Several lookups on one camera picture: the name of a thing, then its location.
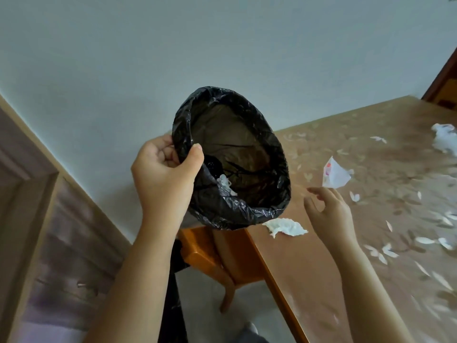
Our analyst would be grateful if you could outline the person's right hand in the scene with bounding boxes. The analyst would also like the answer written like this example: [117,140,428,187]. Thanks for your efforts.
[303,187,358,247]

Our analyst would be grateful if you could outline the person's left hand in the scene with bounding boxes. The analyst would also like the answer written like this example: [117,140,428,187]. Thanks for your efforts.
[131,134,205,229]

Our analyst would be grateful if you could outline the black garbage bag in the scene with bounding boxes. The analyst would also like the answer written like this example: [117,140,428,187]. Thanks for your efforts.
[172,86,292,231]

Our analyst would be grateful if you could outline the grey trash bin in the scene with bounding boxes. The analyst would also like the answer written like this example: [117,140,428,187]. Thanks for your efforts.
[180,207,200,229]

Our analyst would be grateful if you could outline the person's right forearm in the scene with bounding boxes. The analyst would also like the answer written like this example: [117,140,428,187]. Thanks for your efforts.
[330,236,415,343]

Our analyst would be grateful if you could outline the person's left forearm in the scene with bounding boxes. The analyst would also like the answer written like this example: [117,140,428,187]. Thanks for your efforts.
[84,223,179,343]

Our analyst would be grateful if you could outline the flat crumpled white tissue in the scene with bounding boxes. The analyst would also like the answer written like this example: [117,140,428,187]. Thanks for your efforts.
[262,218,308,239]

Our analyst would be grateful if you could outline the small crumpled tissue in bin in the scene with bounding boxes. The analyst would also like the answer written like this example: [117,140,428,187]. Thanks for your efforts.
[216,174,238,197]

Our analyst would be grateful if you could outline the white paper with pink print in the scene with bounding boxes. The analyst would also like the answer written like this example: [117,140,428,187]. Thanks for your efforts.
[322,156,352,189]

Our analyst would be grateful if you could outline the brown floral tablecloth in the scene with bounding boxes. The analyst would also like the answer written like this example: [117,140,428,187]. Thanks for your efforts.
[246,96,457,343]

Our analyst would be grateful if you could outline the wooden table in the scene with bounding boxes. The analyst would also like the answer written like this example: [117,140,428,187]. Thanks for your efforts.
[246,228,300,343]

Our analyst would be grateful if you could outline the orange wooden chair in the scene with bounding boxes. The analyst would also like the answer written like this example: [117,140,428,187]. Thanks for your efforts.
[177,226,266,313]

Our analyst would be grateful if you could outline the black fabric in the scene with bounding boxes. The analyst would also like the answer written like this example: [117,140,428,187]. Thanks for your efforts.
[157,239,190,343]

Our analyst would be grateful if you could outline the person's grey clothing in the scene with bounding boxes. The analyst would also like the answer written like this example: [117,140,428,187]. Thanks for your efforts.
[231,322,270,343]

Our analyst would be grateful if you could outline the large crumpled white tissue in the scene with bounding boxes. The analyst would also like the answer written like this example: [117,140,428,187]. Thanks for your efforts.
[431,123,457,157]

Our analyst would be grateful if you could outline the grey brown panelled door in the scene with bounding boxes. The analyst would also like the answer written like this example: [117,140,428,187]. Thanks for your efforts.
[0,94,133,343]

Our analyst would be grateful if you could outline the brown wooden door frame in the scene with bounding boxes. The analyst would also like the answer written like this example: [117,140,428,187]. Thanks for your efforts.
[422,47,457,111]

